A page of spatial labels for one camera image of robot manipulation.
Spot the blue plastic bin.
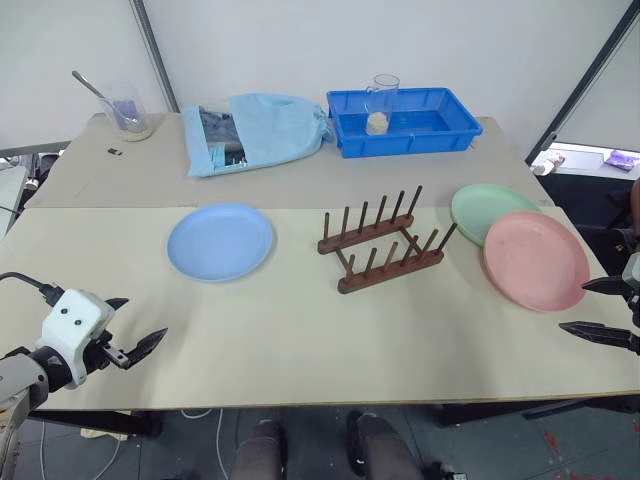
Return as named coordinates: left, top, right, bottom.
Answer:
left=325, top=86, right=485, bottom=160

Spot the dark rounded knee shape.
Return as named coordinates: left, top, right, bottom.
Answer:
left=346, top=409, right=427, bottom=480
left=233, top=418, right=290, bottom=480

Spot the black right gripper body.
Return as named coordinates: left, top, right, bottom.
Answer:
left=620, top=285, right=640, bottom=358

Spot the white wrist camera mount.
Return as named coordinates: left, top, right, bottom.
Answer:
left=35, top=288, right=115, bottom=391
left=621, top=251, right=640, bottom=290

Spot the green plastic plate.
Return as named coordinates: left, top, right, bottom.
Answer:
left=450, top=183, right=544, bottom=249

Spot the grey horizontal metal rail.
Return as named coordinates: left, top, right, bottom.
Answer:
left=0, top=140, right=72, bottom=158

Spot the white floor cable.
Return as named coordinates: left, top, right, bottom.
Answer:
left=178, top=406, right=227, bottom=480

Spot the clear glass pitcher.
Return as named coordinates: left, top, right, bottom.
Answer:
left=363, top=73, right=402, bottom=137

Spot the pink-red plastic plate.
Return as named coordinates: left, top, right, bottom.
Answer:
left=482, top=210, right=592, bottom=314

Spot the clear glass beaker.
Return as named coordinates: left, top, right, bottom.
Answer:
left=97, top=82, right=154, bottom=143

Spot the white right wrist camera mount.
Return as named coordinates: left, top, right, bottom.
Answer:
left=621, top=251, right=640, bottom=290

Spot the light blue drawstring bag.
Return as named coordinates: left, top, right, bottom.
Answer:
left=181, top=92, right=334, bottom=179

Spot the purple packet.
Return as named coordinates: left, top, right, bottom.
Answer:
left=603, top=149, right=640, bottom=172

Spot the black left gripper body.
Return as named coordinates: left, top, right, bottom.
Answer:
left=81, top=327, right=129, bottom=374

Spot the black table frame beam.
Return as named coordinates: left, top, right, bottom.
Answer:
left=437, top=392, right=640, bottom=427
left=27, top=408, right=165, bottom=439

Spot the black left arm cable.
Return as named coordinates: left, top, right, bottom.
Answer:
left=0, top=271, right=67, bottom=307

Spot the brown wooden plate rack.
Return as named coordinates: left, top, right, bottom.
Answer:
left=316, top=184, right=459, bottom=296

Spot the blue plastic plate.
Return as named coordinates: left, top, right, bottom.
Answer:
left=166, top=202, right=277, bottom=285

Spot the grey metal frame pole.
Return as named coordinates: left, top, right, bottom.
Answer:
left=523, top=3, right=640, bottom=164
left=133, top=0, right=182, bottom=114

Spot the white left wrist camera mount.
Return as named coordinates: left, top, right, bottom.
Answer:
left=35, top=288, right=115, bottom=391

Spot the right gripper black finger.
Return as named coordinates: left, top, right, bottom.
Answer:
left=558, top=320, right=633, bottom=352
left=581, top=275, right=627, bottom=297

